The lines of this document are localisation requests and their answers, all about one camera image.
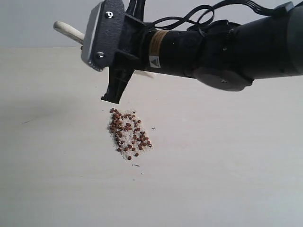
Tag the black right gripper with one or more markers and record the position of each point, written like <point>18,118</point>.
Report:
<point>147,49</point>

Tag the white paint brush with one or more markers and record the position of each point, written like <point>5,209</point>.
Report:
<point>71,32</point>

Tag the pile of beans and rice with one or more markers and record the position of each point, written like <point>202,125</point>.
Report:
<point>128,132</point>

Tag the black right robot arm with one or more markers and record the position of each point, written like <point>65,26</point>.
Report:
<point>220,54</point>

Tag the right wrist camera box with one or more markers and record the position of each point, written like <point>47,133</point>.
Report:
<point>102,34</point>

